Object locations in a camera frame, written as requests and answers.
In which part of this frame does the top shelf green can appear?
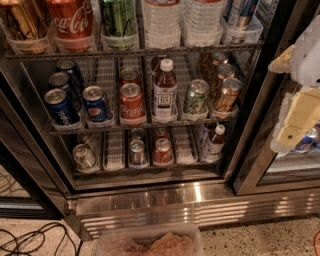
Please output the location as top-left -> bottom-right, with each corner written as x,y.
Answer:
100,0 -> 137,50

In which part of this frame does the front left pepsi can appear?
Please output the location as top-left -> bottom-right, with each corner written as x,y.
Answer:
44,88 -> 80,127

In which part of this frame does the water bottle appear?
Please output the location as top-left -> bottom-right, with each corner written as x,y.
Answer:
143,0 -> 181,49
182,0 -> 223,47

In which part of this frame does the front right pepsi can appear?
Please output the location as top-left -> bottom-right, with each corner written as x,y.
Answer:
82,86 -> 113,128

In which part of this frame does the left water bottle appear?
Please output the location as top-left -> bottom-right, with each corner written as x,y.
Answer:
143,0 -> 181,49

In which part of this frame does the top shelf gold can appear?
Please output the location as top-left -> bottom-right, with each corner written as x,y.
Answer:
0,0 -> 51,54

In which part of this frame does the green can middle shelf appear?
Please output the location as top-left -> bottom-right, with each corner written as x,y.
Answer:
183,79 -> 209,120

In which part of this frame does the brown tea bottle white cap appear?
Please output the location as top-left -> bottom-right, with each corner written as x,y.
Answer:
153,58 -> 178,122

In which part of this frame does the middle left pepsi can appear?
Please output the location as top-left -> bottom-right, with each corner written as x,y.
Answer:
48,72 -> 82,111

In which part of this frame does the pepsi can behind glass door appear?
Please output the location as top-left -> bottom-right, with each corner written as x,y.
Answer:
293,128 -> 318,153

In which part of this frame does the right water bottle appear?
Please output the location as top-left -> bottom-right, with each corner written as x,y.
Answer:
182,0 -> 223,47

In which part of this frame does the rear left pepsi can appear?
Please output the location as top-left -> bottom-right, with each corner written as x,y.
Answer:
56,60 -> 84,94

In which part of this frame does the bottom shelf silver green can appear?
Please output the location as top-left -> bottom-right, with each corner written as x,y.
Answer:
73,144 -> 97,171

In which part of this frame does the bottom shelf red can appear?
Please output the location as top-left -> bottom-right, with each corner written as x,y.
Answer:
154,138 -> 172,163

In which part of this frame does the bottom shelf blue silver can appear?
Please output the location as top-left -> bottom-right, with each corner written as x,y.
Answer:
129,140 -> 146,166

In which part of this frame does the steel fridge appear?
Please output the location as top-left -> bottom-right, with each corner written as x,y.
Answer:
0,0 -> 320,240

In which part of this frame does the top shelf blue silver can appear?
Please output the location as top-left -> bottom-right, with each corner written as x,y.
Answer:
227,0 -> 259,44

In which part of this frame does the orange cable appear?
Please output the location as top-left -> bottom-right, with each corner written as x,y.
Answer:
313,231 -> 320,256

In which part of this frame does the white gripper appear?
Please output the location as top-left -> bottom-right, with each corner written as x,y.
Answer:
268,15 -> 320,153

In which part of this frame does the clear plastic container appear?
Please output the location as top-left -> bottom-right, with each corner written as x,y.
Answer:
96,223 -> 204,256

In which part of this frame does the middle gold can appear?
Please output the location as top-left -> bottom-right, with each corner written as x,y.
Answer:
210,63 -> 235,99

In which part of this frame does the bottom shelf tea bottle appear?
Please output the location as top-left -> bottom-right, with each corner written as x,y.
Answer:
201,124 -> 226,163

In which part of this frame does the front gold can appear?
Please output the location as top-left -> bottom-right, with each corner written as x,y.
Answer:
213,78 -> 242,113

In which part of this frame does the top shelf coca-cola can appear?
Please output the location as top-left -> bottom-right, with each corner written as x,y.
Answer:
46,0 -> 94,52

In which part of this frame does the shelf blue silver can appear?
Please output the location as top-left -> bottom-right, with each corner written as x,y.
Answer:
129,140 -> 146,166
227,0 -> 259,44

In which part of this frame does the red coke can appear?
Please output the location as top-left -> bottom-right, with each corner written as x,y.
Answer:
120,83 -> 145,125
119,67 -> 141,85

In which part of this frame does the black floor cable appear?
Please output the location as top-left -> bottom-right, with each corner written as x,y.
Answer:
0,221 -> 83,256

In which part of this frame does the rear gold can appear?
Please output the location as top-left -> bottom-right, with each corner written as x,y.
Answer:
199,51 -> 230,84

